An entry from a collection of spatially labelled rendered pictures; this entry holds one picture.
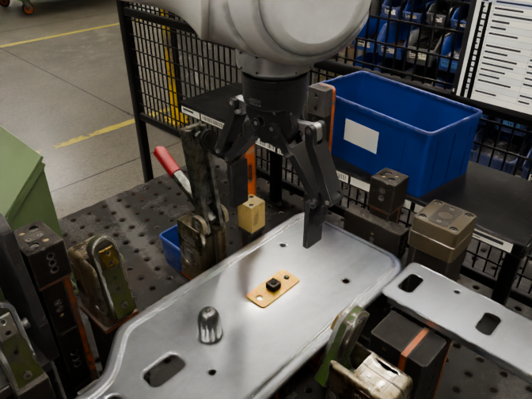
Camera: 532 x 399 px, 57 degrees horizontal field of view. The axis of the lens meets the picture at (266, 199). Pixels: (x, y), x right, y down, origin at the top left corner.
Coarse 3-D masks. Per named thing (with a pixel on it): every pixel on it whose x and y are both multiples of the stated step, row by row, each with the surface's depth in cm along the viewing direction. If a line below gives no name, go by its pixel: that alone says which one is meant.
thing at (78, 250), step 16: (80, 256) 70; (80, 272) 71; (96, 272) 68; (80, 288) 75; (96, 288) 69; (96, 304) 71; (96, 320) 75; (112, 320) 73; (96, 336) 80; (112, 336) 75
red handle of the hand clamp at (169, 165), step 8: (160, 152) 80; (168, 152) 81; (160, 160) 80; (168, 160) 80; (168, 168) 80; (176, 168) 80; (176, 176) 80; (184, 176) 80; (184, 184) 79; (184, 192) 80; (192, 200) 79; (208, 208) 79; (208, 216) 78; (216, 216) 79
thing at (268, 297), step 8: (280, 272) 77; (288, 272) 77; (280, 280) 75; (288, 280) 75; (296, 280) 75; (256, 288) 74; (264, 288) 74; (272, 288) 73; (280, 288) 74; (288, 288) 74; (248, 296) 72; (256, 296) 72; (264, 296) 72; (272, 296) 72; (256, 304) 71; (264, 304) 71
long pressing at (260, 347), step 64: (256, 256) 80; (320, 256) 80; (384, 256) 80; (128, 320) 68; (192, 320) 69; (256, 320) 69; (320, 320) 69; (128, 384) 60; (192, 384) 60; (256, 384) 60
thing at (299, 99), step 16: (256, 80) 54; (288, 80) 54; (304, 80) 55; (256, 96) 54; (272, 96) 54; (288, 96) 54; (304, 96) 56; (256, 112) 59; (272, 112) 57; (288, 112) 56; (288, 128) 57; (272, 144) 60; (288, 144) 59
